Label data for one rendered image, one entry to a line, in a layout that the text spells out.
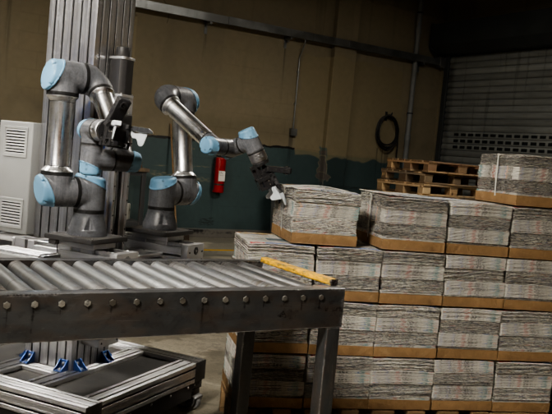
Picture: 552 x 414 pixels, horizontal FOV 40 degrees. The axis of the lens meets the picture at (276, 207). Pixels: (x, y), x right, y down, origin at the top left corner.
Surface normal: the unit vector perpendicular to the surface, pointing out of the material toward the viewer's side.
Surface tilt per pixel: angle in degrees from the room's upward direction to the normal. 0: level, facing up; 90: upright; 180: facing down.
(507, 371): 90
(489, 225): 90
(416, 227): 90
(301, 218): 90
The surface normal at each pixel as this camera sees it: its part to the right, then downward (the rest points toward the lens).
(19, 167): -0.42, 0.02
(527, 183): 0.21, 0.08
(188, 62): 0.52, 0.11
